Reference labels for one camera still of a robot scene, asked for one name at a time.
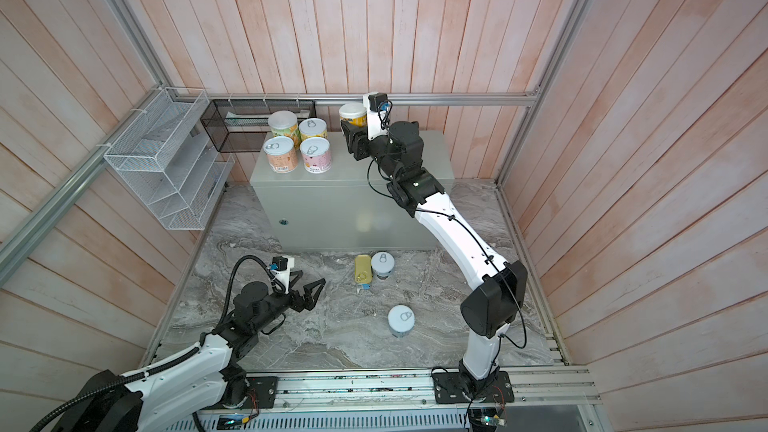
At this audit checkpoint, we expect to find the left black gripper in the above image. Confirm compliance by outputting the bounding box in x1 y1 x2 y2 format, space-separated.
253 269 326 332

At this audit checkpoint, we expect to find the pink label can front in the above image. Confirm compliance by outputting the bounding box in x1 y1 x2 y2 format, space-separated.
300 137 332 174

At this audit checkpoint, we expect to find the orange label can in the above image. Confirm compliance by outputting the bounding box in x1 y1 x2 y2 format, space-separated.
262 136 298 174

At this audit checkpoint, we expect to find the yellow label can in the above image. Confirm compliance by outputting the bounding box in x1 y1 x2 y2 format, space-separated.
268 110 301 149

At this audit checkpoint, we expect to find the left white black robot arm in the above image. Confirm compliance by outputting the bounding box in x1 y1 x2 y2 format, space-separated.
32 271 326 431

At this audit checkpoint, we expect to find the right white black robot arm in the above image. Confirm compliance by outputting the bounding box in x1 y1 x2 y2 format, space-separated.
341 121 528 404

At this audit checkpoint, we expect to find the gold flat sardine tin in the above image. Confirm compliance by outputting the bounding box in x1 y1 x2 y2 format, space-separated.
354 254 373 289

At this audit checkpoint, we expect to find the grey metal cabinet box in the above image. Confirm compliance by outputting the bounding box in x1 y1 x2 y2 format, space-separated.
250 132 438 253

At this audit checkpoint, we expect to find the teal label can back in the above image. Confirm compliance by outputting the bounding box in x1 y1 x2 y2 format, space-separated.
371 251 395 280

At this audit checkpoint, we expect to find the blue label can front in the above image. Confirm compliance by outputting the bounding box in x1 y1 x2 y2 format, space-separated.
387 305 415 337

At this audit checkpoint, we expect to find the black mesh basket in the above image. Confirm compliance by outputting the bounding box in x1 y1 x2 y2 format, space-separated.
200 98 317 153

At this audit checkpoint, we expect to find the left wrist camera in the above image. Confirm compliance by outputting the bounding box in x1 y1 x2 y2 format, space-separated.
269 256 295 294

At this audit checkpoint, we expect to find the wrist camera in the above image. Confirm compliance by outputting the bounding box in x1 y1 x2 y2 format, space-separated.
269 256 295 294
363 92 392 140

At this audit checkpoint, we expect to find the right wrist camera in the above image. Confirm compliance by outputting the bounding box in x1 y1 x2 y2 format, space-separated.
363 92 392 140

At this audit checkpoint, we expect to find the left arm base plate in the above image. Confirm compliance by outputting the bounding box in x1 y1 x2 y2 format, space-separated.
217 376 279 410

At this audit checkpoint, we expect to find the white wire mesh shelf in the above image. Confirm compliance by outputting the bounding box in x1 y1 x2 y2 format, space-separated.
104 87 235 231

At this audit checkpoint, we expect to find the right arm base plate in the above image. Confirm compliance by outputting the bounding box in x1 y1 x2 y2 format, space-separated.
430 368 515 405

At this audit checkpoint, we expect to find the aluminium back frame rail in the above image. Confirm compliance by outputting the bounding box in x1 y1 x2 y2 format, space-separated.
206 92 539 107

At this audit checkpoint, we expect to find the aluminium front rail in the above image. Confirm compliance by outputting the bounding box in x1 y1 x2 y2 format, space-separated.
260 366 602 416

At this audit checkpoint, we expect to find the black corrugated cable hose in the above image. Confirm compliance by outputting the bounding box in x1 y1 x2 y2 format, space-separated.
29 254 274 432

